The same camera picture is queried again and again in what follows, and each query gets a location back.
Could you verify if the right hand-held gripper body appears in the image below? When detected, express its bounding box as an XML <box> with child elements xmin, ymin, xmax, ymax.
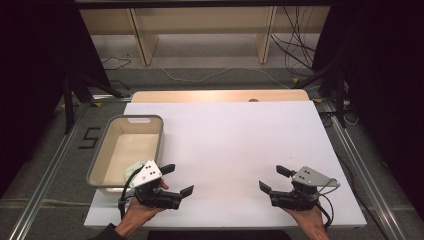
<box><xmin>269</xmin><ymin>165</ymin><xmax>341</xmax><ymax>212</ymax></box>

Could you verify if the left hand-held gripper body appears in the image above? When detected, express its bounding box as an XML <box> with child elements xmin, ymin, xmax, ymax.
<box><xmin>129</xmin><ymin>159</ymin><xmax>184</xmax><ymax>211</ymax></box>

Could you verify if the person's left hand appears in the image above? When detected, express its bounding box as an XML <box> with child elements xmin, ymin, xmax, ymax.
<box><xmin>122</xmin><ymin>180</ymin><xmax>170</xmax><ymax>231</ymax></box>

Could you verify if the person's right hand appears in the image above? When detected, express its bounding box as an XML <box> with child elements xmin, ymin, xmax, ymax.
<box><xmin>282</xmin><ymin>206</ymin><xmax>324</xmax><ymax>232</ymax></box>

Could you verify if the pale green crumpled cloth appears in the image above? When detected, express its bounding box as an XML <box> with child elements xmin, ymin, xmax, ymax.
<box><xmin>124</xmin><ymin>160</ymin><xmax>146</xmax><ymax>181</ymax></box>

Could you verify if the grey plastic bin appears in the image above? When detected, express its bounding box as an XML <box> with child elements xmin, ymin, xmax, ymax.
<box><xmin>86</xmin><ymin>114</ymin><xmax>165</xmax><ymax>195</ymax></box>

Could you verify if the white board table cover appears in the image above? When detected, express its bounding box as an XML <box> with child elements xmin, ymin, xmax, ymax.
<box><xmin>83</xmin><ymin>100</ymin><xmax>368</xmax><ymax>230</ymax></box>

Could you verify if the light wooden table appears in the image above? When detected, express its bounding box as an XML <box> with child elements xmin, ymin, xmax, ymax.
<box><xmin>131</xmin><ymin>88</ymin><xmax>311</xmax><ymax>104</ymax></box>

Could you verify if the black metal stand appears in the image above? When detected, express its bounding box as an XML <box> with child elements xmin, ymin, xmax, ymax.
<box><xmin>62</xmin><ymin>71</ymin><xmax>125</xmax><ymax>135</ymax></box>
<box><xmin>294</xmin><ymin>62</ymin><xmax>348</xmax><ymax>130</ymax></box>

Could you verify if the black curtain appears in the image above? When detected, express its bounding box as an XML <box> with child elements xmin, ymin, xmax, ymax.
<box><xmin>312</xmin><ymin>0</ymin><xmax>424</xmax><ymax>212</ymax></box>
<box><xmin>0</xmin><ymin>0</ymin><xmax>112</xmax><ymax>198</ymax></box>

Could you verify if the left hand-held gripper black cable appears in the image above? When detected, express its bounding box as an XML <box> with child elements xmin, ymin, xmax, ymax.
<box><xmin>117</xmin><ymin>165</ymin><xmax>146</xmax><ymax>220</ymax></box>

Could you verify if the hand-held gripper black cable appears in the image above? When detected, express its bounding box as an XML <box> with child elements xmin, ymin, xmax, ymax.
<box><xmin>117</xmin><ymin>165</ymin><xmax>146</xmax><ymax>220</ymax></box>
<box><xmin>313</xmin><ymin>193</ymin><xmax>335</xmax><ymax>231</ymax></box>

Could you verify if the right hand-held gripper black cable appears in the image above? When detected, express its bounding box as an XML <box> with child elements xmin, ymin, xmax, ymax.
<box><xmin>313</xmin><ymin>193</ymin><xmax>335</xmax><ymax>231</ymax></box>

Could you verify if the long black floor cable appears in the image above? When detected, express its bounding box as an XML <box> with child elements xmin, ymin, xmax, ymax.
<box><xmin>319</xmin><ymin>111</ymin><xmax>385</xmax><ymax>240</ymax></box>

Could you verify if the aluminium floor rail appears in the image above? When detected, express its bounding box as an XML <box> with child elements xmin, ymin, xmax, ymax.
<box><xmin>7</xmin><ymin>99</ymin><xmax>92</xmax><ymax>240</ymax></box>
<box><xmin>321</xmin><ymin>99</ymin><xmax>407</xmax><ymax>240</ymax></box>

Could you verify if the short aluminium rail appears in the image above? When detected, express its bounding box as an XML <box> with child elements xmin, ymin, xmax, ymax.
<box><xmin>91</xmin><ymin>94</ymin><xmax>133</xmax><ymax>103</ymax></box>

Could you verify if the thin black floor cable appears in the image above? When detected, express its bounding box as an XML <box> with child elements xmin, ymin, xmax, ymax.
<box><xmin>109</xmin><ymin>79</ymin><xmax>131</xmax><ymax>91</ymax></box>
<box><xmin>101</xmin><ymin>56</ymin><xmax>133</xmax><ymax>71</ymax></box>

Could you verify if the bundle of black cables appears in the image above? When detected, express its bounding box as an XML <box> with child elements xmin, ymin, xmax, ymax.
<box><xmin>270</xmin><ymin>5</ymin><xmax>318</xmax><ymax>73</ymax></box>

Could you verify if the light wooden desk frame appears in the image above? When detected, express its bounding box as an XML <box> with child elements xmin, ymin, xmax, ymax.
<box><xmin>79</xmin><ymin>5</ymin><xmax>331</xmax><ymax>66</ymax></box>

